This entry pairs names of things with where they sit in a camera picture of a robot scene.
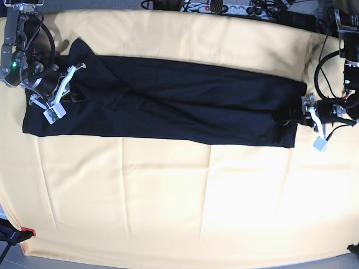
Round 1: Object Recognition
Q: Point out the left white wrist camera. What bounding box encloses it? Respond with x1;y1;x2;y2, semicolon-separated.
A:
313;137;328;152

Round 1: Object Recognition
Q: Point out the yellow table cloth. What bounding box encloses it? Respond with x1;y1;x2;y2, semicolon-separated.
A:
1;10;358;268

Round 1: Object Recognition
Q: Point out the black corner object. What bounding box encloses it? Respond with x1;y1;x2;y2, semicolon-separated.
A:
347;244;359;258

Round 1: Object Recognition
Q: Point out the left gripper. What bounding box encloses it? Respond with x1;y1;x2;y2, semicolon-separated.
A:
276;100;356;127

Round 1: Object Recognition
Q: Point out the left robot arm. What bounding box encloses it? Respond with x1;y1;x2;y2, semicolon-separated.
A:
291;1;358;128

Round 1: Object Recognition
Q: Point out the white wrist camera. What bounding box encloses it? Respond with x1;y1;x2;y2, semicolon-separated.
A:
313;137;328;152
43;103;66;124

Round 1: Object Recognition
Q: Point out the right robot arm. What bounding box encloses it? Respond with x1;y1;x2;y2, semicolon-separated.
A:
9;12;307;137

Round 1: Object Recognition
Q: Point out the white power strip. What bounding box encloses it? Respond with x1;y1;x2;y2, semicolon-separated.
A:
180;1;280;20

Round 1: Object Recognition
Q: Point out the black box on floor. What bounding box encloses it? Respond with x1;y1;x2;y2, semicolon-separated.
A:
277;11;317;32

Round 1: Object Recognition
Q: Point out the dark navy T-shirt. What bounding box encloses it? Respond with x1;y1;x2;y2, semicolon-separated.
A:
22;39;307;148

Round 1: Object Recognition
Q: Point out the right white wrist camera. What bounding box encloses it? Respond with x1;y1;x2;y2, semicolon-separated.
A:
43;103;66;124

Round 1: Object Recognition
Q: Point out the red black table clamp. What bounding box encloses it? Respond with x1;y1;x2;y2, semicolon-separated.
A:
1;219;36;246

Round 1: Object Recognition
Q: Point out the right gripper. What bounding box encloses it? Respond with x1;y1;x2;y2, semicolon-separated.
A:
26;67;83;103

